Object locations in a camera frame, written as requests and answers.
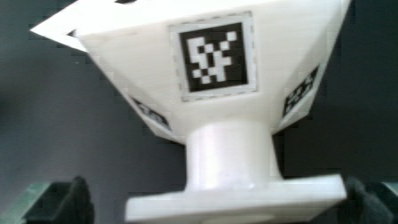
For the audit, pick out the white lamp base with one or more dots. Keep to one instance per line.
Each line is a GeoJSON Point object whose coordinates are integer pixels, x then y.
{"type": "Point", "coordinates": [215, 62]}

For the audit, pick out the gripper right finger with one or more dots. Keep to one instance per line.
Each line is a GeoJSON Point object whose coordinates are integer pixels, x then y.
{"type": "Point", "coordinates": [370, 206]}

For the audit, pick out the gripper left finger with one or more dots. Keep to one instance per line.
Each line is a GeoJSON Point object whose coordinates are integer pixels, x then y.
{"type": "Point", "coordinates": [62, 206]}

